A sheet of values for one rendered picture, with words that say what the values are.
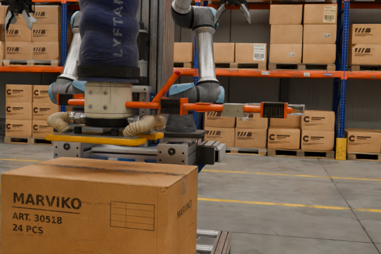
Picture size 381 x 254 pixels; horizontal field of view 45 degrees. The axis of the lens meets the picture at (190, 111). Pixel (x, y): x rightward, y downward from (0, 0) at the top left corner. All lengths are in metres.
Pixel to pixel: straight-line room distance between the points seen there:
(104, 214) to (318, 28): 7.65
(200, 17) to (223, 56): 6.51
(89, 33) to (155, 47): 0.80
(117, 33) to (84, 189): 0.54
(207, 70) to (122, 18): 0.74
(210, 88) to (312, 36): 6.72
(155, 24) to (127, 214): 1.19
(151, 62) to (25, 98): 7.81
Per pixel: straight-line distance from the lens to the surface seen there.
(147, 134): 1.72
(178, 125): 2.17
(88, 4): 1.68
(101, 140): 1.58
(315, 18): 8.89
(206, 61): 2.28
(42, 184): 1.63
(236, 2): 1.97
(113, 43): 1.62
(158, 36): 2.42
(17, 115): 10.20
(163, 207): 1.47
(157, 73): 2.39
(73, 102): 1.75
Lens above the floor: 1.25
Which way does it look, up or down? 3 degrees down
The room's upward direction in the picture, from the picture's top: 1 degrees clockwise
